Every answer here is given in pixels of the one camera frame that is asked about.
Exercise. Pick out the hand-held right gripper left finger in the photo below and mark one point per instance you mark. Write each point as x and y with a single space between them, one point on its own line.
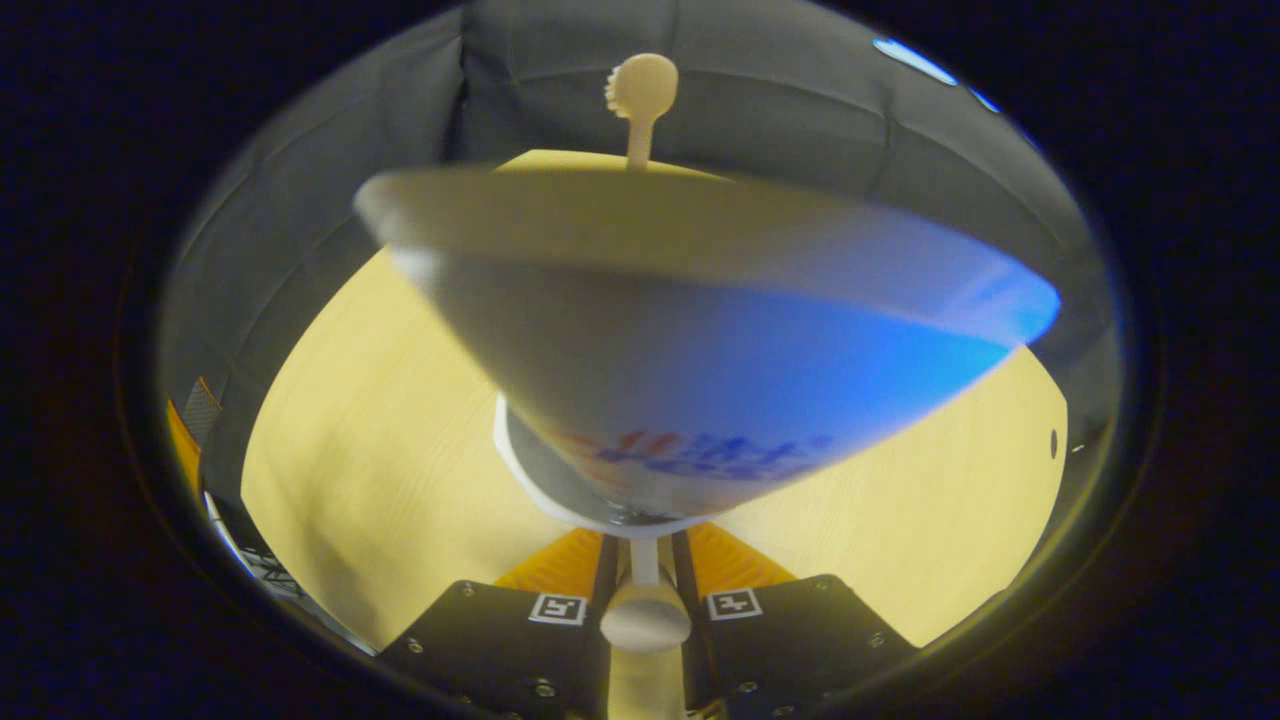
480 640

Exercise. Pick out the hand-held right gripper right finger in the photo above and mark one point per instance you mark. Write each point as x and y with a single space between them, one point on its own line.
800 640

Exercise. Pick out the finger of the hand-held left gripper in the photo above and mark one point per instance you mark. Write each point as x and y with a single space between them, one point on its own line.
185 440

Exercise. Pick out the white toothpaste tube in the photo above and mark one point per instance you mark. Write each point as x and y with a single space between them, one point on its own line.
700 330

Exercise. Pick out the beige toothbrush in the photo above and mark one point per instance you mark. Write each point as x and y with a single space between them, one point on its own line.
642 90

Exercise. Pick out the black backdrop cloth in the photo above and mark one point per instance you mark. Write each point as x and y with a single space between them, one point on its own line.
800 120

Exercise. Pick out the ceiling light panel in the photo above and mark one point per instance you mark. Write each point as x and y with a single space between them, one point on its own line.
915 62

